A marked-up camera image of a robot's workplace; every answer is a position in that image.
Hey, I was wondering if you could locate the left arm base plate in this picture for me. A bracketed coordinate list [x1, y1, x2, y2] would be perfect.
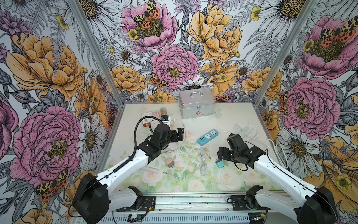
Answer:
[116, 196, 156, 212]

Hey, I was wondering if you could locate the small amber bottle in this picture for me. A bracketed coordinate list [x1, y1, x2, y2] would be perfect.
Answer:
[160, 107, 168, 117]

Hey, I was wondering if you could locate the aluminium rail frame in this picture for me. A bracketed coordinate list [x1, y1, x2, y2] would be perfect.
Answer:
[98, 192, 295, 224]

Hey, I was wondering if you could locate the teal small plug block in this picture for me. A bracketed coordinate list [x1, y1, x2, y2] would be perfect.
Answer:
[215, 160, 226, 169]

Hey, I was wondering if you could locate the teal power strip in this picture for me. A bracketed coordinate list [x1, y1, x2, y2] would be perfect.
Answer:
[197, 129, 219, 146]

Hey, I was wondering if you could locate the red white medicine box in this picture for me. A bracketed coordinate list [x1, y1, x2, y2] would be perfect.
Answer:
[141, 111, 161, 127]

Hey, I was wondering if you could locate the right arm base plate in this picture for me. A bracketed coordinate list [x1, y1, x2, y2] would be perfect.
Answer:
[227, 195, 270, 211]

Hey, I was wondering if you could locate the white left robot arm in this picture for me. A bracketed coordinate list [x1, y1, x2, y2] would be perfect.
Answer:
[71, 121, 185, 224]

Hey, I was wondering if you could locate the white coiled usb cable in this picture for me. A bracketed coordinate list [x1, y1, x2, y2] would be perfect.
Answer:
[162, 145, 216, 185]

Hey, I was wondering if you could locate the silver first aid case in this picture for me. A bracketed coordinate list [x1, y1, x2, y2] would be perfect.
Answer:
[179, 89, 215, 119]

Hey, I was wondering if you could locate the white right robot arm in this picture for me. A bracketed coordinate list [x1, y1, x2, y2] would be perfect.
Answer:
[217, 133, 338, 224]

